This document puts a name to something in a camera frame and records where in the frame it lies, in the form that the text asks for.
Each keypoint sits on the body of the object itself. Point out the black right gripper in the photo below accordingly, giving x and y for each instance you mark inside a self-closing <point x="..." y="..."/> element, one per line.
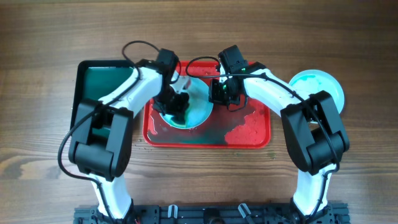
<point x="215" y="97"/>

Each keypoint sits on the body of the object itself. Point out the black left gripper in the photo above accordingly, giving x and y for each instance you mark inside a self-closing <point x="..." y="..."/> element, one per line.
<point x="178" y="109"/>

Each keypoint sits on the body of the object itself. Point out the large white plate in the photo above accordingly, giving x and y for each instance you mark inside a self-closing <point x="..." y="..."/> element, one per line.
<point x="199" y="107"/>

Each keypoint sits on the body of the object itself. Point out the small white plate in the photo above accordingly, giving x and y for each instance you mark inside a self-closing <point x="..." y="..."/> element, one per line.
<point x="318" y="80"/>

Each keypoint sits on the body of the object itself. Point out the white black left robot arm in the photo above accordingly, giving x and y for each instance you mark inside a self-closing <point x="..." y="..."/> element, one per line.
<point x="101" y="132"/>

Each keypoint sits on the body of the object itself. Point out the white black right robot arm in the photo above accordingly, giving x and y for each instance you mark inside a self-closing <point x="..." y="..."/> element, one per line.
<point x="314" y="133"/>

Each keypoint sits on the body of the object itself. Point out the red plastic tray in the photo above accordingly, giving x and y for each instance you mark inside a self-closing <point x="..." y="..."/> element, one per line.
<point x="248" y="128"/>

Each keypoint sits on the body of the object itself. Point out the black tub with green water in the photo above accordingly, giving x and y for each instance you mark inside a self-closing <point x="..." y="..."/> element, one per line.
<point x="98" y="78"/>

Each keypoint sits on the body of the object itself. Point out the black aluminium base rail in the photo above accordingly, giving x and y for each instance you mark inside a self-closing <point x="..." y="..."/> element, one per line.
<point x="243" y="213"/>

